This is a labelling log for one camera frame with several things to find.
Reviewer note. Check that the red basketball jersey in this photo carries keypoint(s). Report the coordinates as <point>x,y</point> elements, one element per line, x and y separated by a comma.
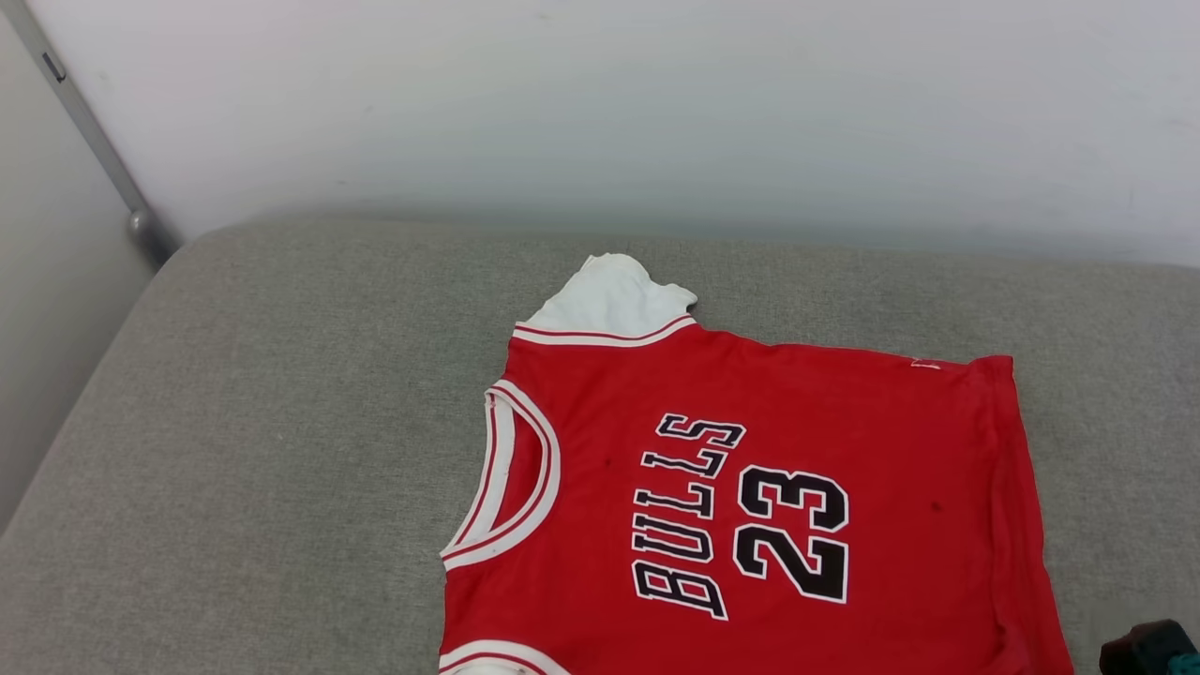
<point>844,422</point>

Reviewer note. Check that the grey fabric sofa seat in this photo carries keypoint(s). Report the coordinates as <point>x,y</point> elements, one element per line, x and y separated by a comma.
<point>281,422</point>

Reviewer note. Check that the grey metal wall pole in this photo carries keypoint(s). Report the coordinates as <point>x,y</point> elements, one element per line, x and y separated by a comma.
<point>84,127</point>

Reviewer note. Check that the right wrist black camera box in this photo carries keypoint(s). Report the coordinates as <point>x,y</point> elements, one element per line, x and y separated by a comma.
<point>1139,652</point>

